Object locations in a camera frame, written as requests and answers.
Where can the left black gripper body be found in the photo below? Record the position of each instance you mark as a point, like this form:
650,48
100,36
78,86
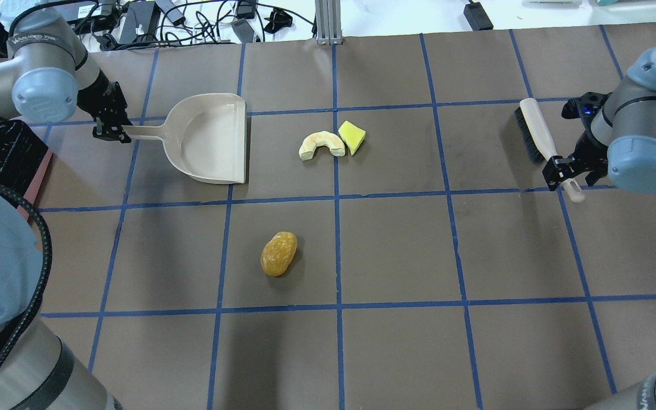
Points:
102,101

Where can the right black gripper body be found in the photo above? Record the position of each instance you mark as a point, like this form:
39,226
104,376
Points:
590,152

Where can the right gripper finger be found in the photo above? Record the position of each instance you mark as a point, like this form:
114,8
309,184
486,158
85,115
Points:
559,169
594,175

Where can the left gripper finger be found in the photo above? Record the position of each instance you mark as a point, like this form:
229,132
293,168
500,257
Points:
118,106
110,133

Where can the beige hand brush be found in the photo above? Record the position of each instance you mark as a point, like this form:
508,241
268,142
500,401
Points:
539,142

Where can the beige plastic dustpan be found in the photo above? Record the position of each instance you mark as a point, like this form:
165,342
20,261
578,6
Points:
204,136

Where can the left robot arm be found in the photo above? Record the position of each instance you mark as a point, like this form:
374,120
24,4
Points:
47,76

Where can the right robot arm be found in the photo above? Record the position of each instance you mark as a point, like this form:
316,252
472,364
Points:
619,140

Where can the pink bin with black bag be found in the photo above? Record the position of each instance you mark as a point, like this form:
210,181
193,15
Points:
24,159

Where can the black power adapter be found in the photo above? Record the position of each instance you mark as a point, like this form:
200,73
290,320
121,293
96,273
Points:
140,23

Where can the yellow sponge piece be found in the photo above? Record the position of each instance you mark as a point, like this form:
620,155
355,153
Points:
352,136

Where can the orange potato-like lump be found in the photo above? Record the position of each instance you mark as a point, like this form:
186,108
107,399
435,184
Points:
278,253

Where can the aluminium frame post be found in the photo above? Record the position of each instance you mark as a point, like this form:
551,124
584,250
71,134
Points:
328,29

